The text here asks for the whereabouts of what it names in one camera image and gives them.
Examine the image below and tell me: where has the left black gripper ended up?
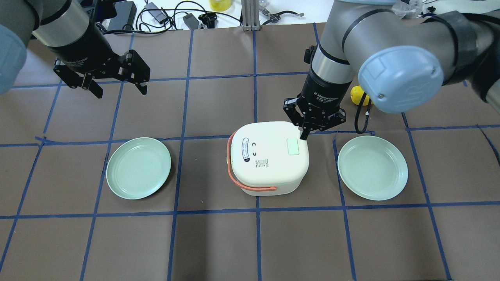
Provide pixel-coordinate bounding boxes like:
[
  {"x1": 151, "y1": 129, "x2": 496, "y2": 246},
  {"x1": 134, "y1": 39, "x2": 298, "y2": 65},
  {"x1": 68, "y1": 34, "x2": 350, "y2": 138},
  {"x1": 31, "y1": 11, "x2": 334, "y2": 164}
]
[{"x1": 53, "y1": 27, "x2": 150, "y2": 98}]

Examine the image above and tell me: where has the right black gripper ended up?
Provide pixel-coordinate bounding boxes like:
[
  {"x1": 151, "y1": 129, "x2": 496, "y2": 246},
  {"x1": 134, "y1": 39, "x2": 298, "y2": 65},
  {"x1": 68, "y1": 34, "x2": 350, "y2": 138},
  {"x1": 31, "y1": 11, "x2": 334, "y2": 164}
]
[{"x1": 283, "y1": 72, "x2": 346, "y2": 141}]

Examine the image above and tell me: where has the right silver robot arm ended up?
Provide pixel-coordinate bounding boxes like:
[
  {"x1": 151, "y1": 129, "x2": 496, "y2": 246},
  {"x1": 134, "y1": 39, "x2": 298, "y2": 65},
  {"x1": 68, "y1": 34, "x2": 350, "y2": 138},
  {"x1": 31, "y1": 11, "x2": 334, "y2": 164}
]
[{"x1": 283, "y1": 0, "x2": 499, "y2": 140}]

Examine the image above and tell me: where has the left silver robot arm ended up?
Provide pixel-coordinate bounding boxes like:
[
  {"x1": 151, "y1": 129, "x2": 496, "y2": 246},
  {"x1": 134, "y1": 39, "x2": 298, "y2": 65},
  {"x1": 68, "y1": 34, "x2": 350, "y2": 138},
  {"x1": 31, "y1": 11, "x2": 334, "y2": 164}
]
[{"x1": 0, "y1": 0, "x2": 150, "y2": 98}]

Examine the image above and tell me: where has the yellow toy potato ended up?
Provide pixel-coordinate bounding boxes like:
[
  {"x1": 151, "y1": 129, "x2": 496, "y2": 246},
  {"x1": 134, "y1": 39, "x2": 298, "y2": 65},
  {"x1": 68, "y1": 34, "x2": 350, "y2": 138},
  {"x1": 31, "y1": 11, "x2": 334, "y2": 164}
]
[{"x1": 350, "y1": 85, "x2": 373, "y2": 106}]

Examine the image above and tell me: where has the green plate near potato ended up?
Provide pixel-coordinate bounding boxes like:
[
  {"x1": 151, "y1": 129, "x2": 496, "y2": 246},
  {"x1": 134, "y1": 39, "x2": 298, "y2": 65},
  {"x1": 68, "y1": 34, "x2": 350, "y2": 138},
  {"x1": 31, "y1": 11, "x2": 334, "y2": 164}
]
[{"x1": 337, "y1": 135, "x2": 409, "y2": 201}]

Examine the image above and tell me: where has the black power adapter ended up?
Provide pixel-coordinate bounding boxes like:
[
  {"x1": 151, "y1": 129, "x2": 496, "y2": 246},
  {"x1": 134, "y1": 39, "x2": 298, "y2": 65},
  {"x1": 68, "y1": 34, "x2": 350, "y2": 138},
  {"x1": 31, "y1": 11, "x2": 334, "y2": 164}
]
[{"x1": 107, "y1": 1, "x2": 136, "y2": 30}]

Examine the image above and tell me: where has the green plate far side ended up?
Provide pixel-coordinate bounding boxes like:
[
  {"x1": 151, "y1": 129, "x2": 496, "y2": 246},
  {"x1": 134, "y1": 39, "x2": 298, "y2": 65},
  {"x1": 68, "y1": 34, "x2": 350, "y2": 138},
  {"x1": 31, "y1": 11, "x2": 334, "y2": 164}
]
[{"x1": 105, "y1": 137, "x2": 172, "y2": 200}]

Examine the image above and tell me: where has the yellow tape roll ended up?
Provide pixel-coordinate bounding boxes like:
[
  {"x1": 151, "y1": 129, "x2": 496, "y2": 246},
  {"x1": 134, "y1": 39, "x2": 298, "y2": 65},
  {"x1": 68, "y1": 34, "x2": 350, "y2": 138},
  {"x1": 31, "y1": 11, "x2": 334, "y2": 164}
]
[{"x1": 209, "y1": 0, "x2": 232, "y2": 12}]

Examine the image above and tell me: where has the white rice cooker pink handle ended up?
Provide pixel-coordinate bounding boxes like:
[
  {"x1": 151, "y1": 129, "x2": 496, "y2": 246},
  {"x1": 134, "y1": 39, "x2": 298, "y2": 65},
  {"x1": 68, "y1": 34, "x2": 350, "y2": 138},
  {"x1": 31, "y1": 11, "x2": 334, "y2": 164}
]
[{"x1": 227, "y1": 121, "x2": 309, "y2": 196}]

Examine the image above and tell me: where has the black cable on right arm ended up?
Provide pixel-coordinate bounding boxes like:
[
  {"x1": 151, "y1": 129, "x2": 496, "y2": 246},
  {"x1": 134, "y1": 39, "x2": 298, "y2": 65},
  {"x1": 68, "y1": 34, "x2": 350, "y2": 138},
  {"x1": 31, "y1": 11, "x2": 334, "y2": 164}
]
[{"x1": 354, "y1": 92, "x2": 371, "y2": 135}]

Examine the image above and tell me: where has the aluminium frame post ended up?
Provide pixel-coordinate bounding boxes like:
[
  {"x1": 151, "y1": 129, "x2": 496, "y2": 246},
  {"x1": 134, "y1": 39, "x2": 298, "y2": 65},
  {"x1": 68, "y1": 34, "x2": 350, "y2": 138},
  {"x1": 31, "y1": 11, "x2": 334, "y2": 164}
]
[{"x1": 241, "y1": 0, "x2": 261, "y2": 31}]

